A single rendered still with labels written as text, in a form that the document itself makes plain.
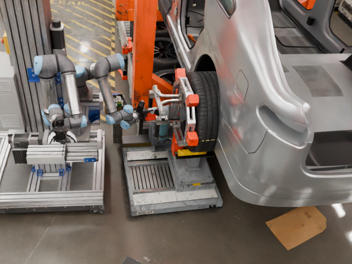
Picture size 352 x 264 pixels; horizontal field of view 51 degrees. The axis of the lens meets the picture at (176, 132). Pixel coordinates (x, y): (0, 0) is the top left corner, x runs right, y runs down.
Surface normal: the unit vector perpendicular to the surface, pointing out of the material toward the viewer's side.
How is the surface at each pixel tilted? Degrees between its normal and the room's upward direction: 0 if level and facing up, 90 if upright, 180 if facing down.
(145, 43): 90
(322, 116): 21
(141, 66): 90
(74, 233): 0
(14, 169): 0
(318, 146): 0
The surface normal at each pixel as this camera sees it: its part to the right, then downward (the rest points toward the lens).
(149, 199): 0.11, -0.75
